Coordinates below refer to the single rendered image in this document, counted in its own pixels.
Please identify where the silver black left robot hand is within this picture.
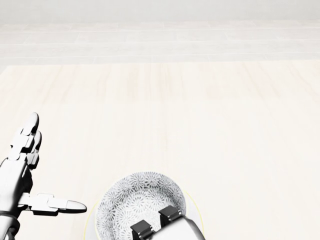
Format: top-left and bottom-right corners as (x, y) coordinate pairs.
(0, 112), (88, 217)

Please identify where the grey floral patterned bowl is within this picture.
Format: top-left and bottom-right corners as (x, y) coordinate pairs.
(95, 171), (187, 240)

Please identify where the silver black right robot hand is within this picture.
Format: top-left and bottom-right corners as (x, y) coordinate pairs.
(129, 205), (207, 240)

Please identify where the white plate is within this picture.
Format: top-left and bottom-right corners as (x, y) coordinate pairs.
(83, 189), (205, 240)

